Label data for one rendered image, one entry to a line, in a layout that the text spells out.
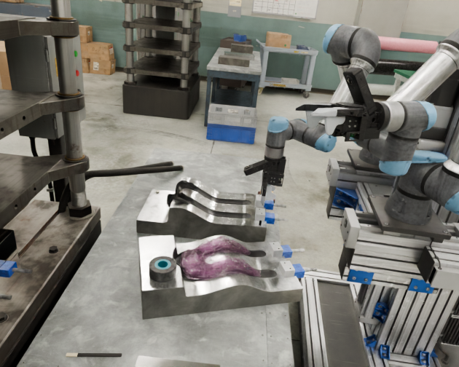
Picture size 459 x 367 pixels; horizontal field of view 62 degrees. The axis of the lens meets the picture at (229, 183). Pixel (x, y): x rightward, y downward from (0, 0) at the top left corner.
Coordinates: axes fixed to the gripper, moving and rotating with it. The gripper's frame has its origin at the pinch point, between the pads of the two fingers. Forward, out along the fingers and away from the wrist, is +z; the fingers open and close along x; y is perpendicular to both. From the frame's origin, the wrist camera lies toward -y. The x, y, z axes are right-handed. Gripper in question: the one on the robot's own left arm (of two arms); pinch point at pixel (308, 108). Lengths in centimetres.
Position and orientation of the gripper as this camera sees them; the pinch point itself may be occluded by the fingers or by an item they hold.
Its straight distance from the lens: 89.3
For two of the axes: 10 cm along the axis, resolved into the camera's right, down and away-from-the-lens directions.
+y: -0.5, 9.4, 3.3
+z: -9.4, 0.7, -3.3
